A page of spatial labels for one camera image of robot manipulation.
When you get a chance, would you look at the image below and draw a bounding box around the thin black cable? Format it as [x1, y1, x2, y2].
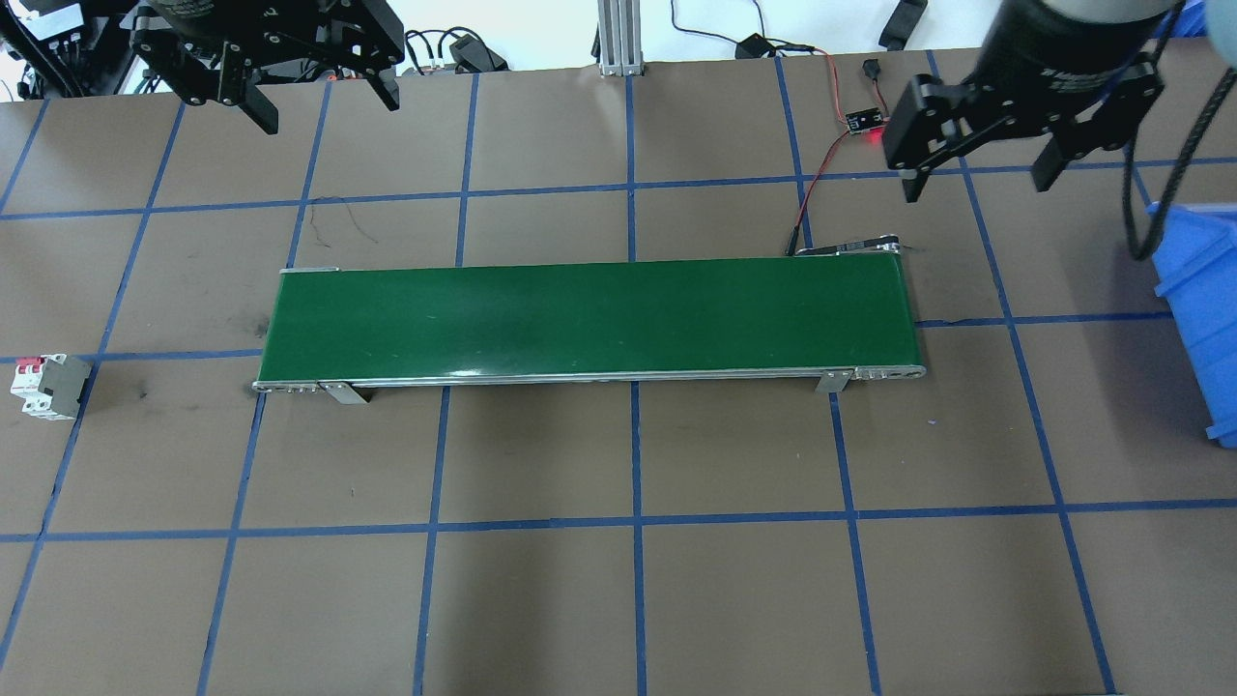
[671, 0, 766, 47]

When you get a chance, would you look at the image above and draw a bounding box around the thin red signal wire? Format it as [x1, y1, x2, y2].
[771, 41, 849, 122]

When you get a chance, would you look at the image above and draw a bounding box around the black device stack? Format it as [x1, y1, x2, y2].
[0, 0, 131, 100]

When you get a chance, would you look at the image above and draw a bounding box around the black barrel plug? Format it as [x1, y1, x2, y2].
[860, 58, 891, 115]

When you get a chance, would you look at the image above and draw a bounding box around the grey white circuit breaker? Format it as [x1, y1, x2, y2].
[10, 352, 95, 422]

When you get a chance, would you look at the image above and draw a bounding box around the white power strip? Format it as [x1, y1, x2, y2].
[329, 53, 457, 80]

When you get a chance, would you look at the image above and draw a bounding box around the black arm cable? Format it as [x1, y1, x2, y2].
[1121, 5, 1237, 264]

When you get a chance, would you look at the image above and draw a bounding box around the green conveyor belt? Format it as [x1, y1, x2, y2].
[253, 240, 929, 405]

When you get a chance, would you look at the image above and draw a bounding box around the red black motor wire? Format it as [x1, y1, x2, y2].
[786, 130, 853, 258]

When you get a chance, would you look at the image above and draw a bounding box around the blue plastic bin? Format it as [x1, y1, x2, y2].
[1150, 201, 1237, 449]

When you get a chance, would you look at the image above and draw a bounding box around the aluminium profile post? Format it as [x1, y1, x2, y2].
[595, 0, 646, 78]

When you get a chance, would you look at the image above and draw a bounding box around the black power adapter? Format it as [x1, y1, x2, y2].
[447, 32, 510, 74]
[876, 0, 931, 51]

